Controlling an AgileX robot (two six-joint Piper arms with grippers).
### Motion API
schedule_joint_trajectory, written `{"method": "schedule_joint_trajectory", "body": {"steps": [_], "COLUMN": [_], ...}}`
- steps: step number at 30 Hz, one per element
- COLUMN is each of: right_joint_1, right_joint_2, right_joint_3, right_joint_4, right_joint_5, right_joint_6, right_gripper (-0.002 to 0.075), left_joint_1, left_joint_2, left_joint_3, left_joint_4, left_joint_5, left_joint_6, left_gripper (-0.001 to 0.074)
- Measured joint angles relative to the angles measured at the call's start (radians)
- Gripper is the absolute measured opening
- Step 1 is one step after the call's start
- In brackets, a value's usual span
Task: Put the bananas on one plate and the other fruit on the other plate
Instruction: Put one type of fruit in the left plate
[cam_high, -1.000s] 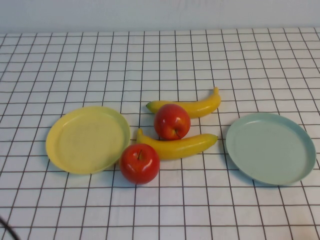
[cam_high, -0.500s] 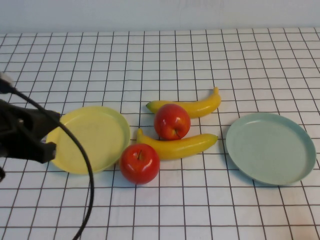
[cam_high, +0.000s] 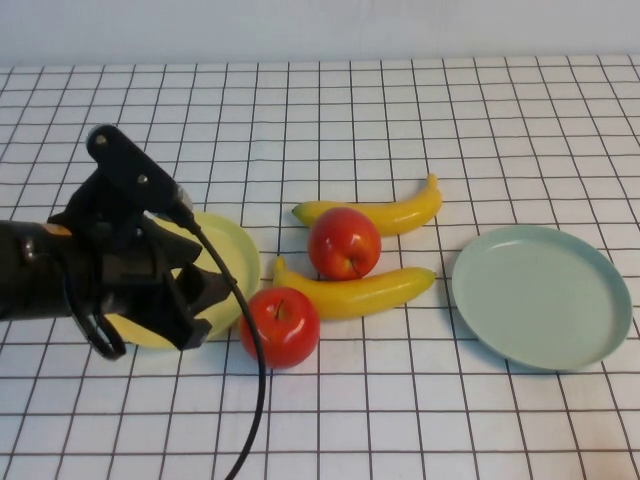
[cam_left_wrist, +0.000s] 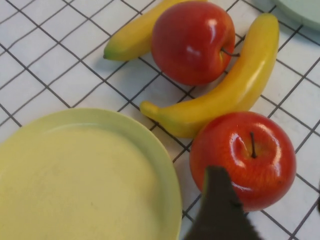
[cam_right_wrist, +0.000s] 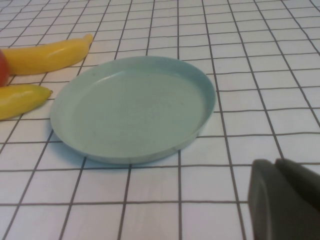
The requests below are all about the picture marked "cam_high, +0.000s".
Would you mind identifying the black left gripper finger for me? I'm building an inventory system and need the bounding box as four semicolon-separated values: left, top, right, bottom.
147;214;204;274
178;263;239;320

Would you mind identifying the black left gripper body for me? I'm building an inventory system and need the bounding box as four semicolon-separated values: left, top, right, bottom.
62;212;214;351

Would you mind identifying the red apple with yellow patch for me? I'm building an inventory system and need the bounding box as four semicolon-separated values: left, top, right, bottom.
307;206;383;280

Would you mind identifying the yellow banana with green tip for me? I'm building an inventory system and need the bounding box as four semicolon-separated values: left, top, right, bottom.
272;255;438;321

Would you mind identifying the yellow banana with long stem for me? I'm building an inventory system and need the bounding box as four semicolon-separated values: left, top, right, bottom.
291;173;444;238

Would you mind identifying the yellow round plate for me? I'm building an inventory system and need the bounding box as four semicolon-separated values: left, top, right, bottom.
107;210;262;351

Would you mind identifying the light blue round plate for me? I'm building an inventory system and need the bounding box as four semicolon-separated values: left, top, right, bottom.
451;224;634;372

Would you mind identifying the white checked tablecloth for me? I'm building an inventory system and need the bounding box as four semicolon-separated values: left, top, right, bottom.
0;54;640;480

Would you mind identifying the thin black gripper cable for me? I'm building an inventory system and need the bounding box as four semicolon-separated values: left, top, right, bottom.
67;269;127;361

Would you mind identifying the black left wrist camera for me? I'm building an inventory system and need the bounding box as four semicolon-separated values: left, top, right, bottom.
85;123;197;224

